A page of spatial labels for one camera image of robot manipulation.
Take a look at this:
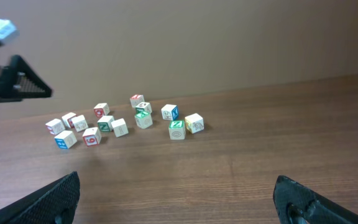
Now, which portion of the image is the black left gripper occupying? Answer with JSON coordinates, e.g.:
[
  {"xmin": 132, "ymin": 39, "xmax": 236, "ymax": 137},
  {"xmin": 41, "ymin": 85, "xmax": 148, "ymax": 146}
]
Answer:
[{"xmin": 0, "ymin": 55, "xmax": 52, "ymax": 103}]

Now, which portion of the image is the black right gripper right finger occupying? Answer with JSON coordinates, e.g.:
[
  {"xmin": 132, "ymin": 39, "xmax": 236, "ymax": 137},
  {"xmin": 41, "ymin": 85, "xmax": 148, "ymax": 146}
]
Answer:
[{"xmin": 273, "ymin": 175, "xmax": 358, "ymax": 224}]

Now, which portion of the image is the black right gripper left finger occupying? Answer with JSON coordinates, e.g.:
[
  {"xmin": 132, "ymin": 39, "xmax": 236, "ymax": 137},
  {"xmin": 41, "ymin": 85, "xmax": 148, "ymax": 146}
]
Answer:
[{"xmin": 0, "ymin": 171, "xmax": 80, "ymax": 224}]

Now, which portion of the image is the blue-sided white block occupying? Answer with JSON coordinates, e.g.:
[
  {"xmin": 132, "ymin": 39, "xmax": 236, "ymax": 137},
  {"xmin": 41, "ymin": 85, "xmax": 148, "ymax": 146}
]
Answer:
[{"xmin": 54, "ymin": 130, "xmax": 77, "ymax": 149}]

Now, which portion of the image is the plain number one block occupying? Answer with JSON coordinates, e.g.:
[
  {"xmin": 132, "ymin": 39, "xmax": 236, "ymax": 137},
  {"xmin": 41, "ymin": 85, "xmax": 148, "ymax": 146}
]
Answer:
[{"xmin": 111, "ymin": 118, "xmax": 129, "ymax": 138}]

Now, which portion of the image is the green letter block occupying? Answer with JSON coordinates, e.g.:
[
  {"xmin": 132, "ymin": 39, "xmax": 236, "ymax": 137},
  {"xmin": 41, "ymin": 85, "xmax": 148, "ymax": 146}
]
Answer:
[{"xmin": 134, "ymin": 111, "xmax": 153, "ymax": 129}]

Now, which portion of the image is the red Z white block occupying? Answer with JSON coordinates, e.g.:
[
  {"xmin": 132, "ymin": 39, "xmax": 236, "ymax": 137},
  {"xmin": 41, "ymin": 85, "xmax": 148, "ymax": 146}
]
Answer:
[{"xmin": 45, "ymin": 118, "xmax": 65, "ymax": 135}]

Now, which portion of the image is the red-edged white block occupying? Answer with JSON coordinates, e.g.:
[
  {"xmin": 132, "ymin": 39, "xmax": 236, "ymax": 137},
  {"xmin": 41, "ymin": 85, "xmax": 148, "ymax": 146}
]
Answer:
[{"xmin": 62, "ymin": 112, "xmax": 76, "ymax": 128}]

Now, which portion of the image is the red animal sketch block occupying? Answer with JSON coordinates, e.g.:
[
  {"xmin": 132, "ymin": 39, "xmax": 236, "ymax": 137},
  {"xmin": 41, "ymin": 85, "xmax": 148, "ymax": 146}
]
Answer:
[{"xmin": 71, "ymin": 115, "xmax": 88, "ymax": 132}]

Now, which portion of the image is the red Q block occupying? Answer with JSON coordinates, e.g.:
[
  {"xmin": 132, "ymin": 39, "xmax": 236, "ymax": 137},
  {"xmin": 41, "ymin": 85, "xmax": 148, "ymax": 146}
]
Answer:
[{"xmin": 93, "ymin": 103, "xmax": 110, "ymax": 117}]

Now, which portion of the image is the green N block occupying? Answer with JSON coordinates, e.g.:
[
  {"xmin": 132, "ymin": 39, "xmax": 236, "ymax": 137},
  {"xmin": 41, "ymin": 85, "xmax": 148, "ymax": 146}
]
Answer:
[{"xmin": 98, "ymin": 115, "xmax": 114, "ymax": 132}]

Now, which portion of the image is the red X block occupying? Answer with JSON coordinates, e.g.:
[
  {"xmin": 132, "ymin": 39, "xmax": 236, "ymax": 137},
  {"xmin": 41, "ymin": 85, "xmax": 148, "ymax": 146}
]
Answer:
[{"xmin": 130, "ymin": 95, "xmax": 145, "ymax": 108}]

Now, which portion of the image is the green ladybug block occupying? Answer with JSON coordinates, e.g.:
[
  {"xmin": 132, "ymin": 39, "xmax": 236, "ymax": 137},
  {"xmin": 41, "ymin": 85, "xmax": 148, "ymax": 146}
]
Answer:
[{"xmin": 135, "ymin": 102, "xmax": 152, "ymax": 114}]

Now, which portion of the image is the yellow turtle block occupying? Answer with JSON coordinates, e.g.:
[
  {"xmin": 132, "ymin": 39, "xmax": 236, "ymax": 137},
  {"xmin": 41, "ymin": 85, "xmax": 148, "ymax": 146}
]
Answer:
[{"xmin": 185, "ymin": 113, "xmax": 204, "ymax": 134}]

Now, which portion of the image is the green Z block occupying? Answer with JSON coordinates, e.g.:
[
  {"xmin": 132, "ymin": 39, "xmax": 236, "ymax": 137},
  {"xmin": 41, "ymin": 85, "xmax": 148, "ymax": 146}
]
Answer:
[{"xmin": 168, "ymin": 120, "xmax": 186, "ymax": 140}]

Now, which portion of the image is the blue K block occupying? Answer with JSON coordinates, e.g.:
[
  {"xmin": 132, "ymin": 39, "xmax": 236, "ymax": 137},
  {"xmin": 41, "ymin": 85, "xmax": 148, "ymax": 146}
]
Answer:
[{"xmin": 161, "ymin": 104, "xmax": 178, "ymax": 121}]

